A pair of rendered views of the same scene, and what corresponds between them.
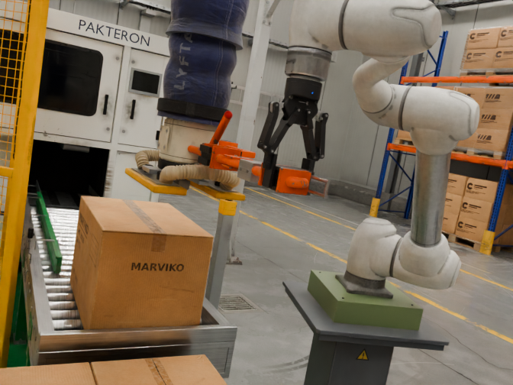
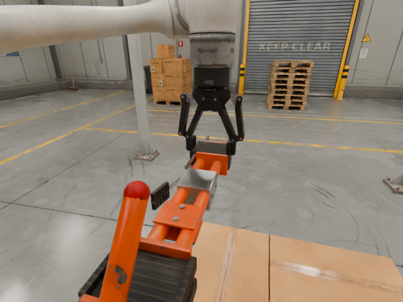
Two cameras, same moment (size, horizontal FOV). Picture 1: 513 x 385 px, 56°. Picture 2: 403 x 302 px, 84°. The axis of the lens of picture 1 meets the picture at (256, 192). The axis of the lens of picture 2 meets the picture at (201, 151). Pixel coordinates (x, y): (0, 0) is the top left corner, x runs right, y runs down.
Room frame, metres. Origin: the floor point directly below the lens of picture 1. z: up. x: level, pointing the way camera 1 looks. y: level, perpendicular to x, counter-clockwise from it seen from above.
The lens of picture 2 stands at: (1.40, 0.27, 1.50)
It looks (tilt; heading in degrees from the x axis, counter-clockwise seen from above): 24 degrees down; 224
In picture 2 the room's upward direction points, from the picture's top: straight up
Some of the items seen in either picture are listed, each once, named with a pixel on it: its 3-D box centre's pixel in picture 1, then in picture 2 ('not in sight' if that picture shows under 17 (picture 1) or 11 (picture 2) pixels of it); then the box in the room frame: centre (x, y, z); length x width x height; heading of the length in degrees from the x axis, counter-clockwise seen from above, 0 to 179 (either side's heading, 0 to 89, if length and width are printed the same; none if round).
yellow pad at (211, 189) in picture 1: (210, 182); not in sight; (1.59, 0.16, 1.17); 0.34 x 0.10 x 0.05; 30
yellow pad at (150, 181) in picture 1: (154, 176); not in sight; (1.49, 0.32, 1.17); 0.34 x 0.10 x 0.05; 30
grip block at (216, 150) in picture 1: (219, 156); (144, 289); (1.32, 0.12, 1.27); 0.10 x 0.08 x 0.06; 120
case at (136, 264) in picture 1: (134, 261); not in sight; (1.93, 0.44, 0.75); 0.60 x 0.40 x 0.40; 28
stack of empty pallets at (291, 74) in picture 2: not in sight; (286, 83); (-5.46, -2.76, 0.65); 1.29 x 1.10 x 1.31; 32
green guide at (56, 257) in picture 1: (39, 221); not in sight; (2.84, 1.26, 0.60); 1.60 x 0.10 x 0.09; 28
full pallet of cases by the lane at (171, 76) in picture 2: not in sight; (172, 74); (-3.47, -5.76, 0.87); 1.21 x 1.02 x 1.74; 32
